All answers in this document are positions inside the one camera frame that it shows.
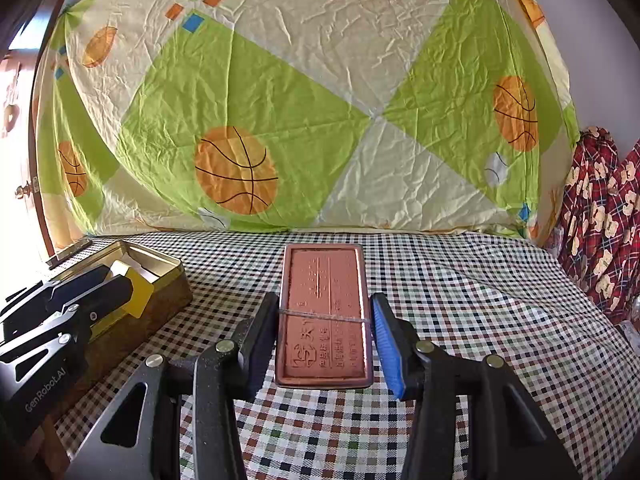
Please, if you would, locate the basketball print quilt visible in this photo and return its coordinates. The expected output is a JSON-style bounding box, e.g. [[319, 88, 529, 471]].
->
[[35, 0, 581, 238]]

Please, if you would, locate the brown wooden door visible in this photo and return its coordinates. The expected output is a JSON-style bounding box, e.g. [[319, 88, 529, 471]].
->
[[0, 0, 81, 256]]

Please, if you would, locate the red plaid bear blanket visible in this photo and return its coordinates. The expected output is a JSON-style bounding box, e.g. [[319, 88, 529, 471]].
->
[[545, 127, 640, 326]]

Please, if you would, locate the reddish brown embossed tin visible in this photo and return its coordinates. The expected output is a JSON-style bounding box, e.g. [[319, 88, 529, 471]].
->
[[274, 242, 373, 390]]

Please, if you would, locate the yellow cube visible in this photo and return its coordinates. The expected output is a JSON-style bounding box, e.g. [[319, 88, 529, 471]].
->
[[109, 260, 154, 319]]

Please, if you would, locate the brown and gold tin box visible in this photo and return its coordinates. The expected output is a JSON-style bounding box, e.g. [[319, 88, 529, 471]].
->
[[50, 239, 195, 401]]

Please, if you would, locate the white plastic object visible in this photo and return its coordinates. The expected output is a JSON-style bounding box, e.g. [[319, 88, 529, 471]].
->
[[620, 322, 640, 356]]

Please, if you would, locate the thin rubber band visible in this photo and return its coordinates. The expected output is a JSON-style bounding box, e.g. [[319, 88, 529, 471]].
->
[[278, 307, 373, 324]]

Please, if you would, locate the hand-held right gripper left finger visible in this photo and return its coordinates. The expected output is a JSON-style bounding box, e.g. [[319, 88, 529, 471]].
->
[[65, 291, 280, 480]]

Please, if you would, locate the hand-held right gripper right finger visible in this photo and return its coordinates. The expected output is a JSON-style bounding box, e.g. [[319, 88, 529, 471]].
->
[[370, 291, 581, 480]]

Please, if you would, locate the checkered bedsheet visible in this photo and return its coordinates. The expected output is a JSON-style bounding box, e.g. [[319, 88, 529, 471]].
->
[[50, 230, 638, 480]]

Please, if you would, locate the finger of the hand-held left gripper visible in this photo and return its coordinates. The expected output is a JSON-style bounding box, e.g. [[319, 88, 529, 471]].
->
[[0, 265, 113, 333], [0, 275, 134, 361]]

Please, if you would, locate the brass door handle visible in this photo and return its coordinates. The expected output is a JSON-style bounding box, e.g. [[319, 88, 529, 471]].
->
[[15, 177, 41, 202]]

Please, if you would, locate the grey metal bar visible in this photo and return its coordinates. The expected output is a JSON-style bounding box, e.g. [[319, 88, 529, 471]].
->
[[46, 239, 94, 267]]

